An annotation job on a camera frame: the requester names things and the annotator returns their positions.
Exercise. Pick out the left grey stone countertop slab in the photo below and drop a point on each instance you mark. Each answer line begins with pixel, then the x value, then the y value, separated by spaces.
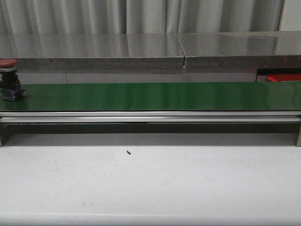
pixel 92 52

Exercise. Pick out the grey stone countertop slab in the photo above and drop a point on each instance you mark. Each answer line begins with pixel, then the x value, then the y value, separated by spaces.
pixel 241 50
pixel 92 52

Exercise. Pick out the green conveyor belt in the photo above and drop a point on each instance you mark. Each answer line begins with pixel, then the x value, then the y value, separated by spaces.
pixel 186 96

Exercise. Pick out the right grey stone countertop slab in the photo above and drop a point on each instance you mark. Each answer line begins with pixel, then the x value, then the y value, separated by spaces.
pixel 241 50

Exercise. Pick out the red plastic tray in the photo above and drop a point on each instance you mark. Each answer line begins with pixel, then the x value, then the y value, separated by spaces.
pixel 284 77

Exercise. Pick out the right conveyor support leg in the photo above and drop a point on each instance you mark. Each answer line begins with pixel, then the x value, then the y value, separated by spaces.
pixel 297 130

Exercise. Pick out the grey pleated curtain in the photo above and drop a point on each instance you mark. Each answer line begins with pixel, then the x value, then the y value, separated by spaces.
pixel 138 16

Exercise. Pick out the aluminium conveyor frame rail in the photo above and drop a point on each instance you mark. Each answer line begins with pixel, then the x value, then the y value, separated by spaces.
pixel 152 117

